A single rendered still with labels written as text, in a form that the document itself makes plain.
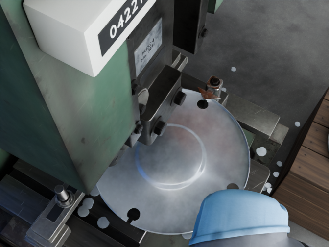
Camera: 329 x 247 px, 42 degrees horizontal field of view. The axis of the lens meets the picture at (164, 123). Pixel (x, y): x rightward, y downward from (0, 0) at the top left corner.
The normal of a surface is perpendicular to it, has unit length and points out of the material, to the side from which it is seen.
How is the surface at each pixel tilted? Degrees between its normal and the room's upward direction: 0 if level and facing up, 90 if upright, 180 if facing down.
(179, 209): 0
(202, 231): 56
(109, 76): 90
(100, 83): 90
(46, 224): 0
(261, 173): 0
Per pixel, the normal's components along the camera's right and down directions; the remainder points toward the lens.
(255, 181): 0.01, -0.47
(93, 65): 0.61, 0.70
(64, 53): -0.51, 0.76
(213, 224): -0.59, -0.53
